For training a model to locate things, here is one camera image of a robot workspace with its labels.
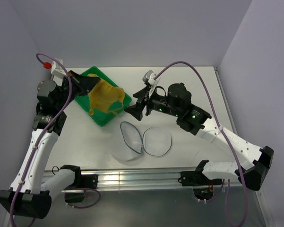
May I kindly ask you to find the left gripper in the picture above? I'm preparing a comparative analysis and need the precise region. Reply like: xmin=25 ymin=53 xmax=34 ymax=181
xmin=55 ymin=70 xmax=100 ymax=111

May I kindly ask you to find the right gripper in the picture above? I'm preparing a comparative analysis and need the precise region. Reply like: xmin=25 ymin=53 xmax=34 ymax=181
xmin=123 ymin=86 xmax=180 ymax=121

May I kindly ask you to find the yellow bra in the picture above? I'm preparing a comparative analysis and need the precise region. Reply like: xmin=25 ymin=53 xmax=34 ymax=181
xmin=88 ymin=74 xmax=125 ymax=115

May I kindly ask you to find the white mesh laundry bag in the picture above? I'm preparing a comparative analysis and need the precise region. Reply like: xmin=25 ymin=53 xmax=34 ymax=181
xmin=109 ymin=121 xmax=172 ymax=162

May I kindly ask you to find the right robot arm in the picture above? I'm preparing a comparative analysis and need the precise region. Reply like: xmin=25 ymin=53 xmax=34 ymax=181
xmin=125 ymin=83 xmax=274 ymax=191

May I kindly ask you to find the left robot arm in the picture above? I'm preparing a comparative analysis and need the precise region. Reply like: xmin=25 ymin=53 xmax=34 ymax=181
xmin=0 ymin=71 xmax=100 ymax=219

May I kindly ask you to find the green plastic tray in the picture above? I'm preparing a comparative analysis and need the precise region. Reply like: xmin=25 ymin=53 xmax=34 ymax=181
xmin=75 ymin=66 xmax=132 ymax=126

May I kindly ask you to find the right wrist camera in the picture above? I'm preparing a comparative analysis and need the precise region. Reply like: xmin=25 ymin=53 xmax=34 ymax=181
xmin=142 ymin=70 xmax=160 ymax=97

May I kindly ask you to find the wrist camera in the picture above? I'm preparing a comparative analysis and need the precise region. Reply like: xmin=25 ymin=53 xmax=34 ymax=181
xmin=142 ymin=70 xmax=160 ymax=97
xmin=43 ymin=61 xmax=66 ymax=79

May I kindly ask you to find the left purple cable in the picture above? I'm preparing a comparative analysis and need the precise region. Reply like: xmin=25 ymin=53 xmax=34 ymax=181
xmin=9 ymin=53 xmax=101 ymax=227

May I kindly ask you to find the purple cable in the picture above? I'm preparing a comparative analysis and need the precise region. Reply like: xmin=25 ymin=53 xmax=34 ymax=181
xmin=9 ymin=53 xmax=101 ymax=227
xmin=155 ymin=61 xmax=249 ymax=227

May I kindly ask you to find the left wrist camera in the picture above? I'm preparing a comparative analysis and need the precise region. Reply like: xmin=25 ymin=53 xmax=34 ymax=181
xmin=43 ymin=61 xmax=66 ymax=79

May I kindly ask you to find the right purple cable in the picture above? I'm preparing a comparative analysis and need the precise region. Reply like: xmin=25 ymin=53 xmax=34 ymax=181
xmin=155 ymin=61 xmax=249 ymax=227

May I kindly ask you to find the aluminium frame rail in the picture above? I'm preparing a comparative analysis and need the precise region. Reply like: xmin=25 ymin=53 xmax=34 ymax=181
xmin=41 ymin=165 xmax=251 ymax=193

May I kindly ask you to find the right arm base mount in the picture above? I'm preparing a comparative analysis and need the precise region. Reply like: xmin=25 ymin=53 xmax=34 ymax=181
xmin=178 ymin=171 xmax=223 ymax=186

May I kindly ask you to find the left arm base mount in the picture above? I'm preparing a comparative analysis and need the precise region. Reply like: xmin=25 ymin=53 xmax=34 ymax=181
xmin=64 ymin=174 xmax=101 ymax=206

